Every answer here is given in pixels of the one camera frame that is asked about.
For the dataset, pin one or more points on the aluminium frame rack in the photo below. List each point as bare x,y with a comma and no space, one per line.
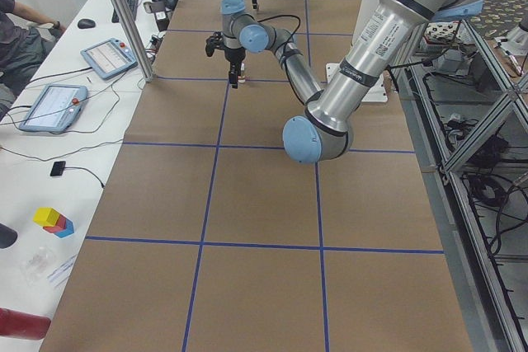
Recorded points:
471,95

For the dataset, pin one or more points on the black computer mouse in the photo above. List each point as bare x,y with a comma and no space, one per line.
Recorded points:
86,23

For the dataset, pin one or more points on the clear plastic bag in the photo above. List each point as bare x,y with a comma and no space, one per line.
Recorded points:
36,265

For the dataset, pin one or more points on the small black box device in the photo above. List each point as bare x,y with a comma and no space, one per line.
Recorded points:
57,168

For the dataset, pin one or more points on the blue teach pendant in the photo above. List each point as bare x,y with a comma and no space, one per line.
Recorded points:
55,109
109,58

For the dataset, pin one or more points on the red cylinder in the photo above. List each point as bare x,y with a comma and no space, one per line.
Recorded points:
22,325

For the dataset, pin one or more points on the near blue teach pendant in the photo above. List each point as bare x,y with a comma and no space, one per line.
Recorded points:
55,109

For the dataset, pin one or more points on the aluminium camera post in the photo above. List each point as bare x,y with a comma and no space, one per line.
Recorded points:
130,29

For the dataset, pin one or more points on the white brass PPR valve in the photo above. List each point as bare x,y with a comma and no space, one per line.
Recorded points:
242,74

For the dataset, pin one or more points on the brown paper table mat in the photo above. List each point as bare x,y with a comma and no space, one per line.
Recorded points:
209,238

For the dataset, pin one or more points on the yellow toy block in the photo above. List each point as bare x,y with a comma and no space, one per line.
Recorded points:
46,217

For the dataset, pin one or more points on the blue toy block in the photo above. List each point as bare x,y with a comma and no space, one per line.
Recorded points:
67,231

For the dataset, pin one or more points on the seated person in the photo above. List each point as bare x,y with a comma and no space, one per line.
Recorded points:
23,50

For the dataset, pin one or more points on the far blue teach pendant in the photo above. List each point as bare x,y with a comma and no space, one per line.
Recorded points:
109,58

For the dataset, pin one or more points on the red toy block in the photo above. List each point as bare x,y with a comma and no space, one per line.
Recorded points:
60,225

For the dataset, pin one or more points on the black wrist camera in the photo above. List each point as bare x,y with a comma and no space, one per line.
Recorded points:
213,43

